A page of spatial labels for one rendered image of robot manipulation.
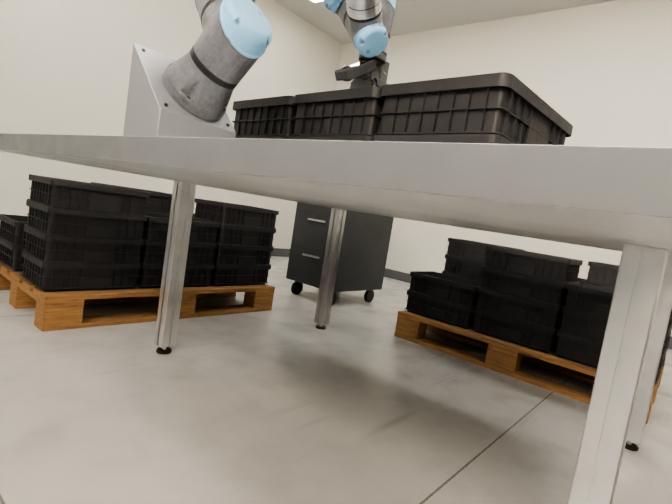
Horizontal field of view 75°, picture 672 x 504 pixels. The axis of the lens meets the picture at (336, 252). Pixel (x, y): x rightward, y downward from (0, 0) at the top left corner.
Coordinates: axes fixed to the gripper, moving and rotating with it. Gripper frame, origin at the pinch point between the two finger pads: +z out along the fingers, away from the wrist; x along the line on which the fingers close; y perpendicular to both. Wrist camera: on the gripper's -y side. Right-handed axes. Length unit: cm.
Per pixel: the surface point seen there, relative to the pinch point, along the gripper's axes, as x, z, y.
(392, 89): -17.2, -6.8, -8.7
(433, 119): -28.1, -0.4, -7.5
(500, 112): -41.8, -1.4, -6.9
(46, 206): 121, 37, -38
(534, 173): -68, 17, -55
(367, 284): 120, 70, 167
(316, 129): 6.5, 1.2, -7.5
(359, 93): -7.6, -6.6, -8.7
